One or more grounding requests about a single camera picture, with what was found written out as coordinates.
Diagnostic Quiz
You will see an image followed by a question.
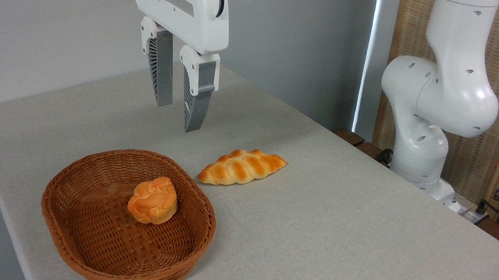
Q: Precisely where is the grey tablecloth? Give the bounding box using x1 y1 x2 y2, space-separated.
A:
0 30 499 280

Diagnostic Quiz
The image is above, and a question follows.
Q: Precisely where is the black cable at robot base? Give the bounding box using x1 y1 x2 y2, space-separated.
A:
374 146 395 166

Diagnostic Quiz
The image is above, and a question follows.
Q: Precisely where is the brown wicker basket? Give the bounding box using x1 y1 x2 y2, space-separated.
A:
29 135 227 280

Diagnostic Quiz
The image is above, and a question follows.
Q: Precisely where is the long braided bread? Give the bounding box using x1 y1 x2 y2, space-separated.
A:
197 141 289 197

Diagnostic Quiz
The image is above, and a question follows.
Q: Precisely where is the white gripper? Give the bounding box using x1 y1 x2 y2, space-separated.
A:
107 0 235 137

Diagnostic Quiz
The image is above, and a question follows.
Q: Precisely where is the round bread bun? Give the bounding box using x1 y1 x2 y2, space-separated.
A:
125 171 182 229

